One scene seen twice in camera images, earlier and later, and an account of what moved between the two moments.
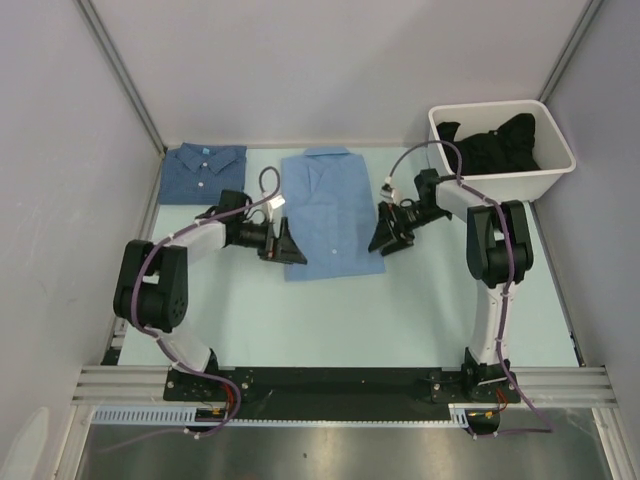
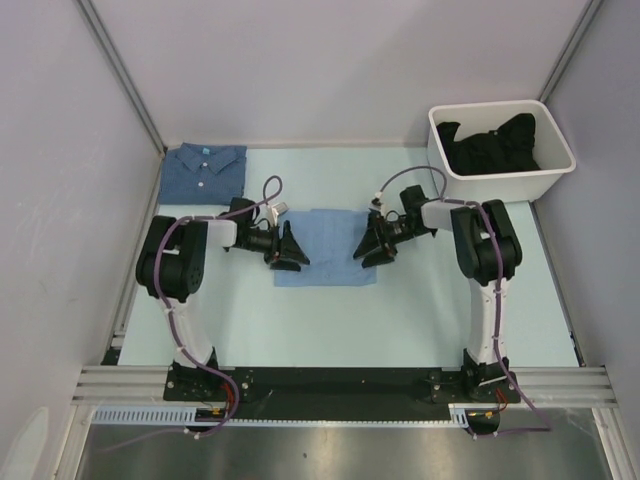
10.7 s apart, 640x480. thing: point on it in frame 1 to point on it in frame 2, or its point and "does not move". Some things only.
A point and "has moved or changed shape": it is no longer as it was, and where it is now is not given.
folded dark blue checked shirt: x=196 y=173 does not move
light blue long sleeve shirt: x=330 y=206 has moved or changed shape
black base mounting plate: x=348 y=388 does not move
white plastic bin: x=509 y=149 does not move
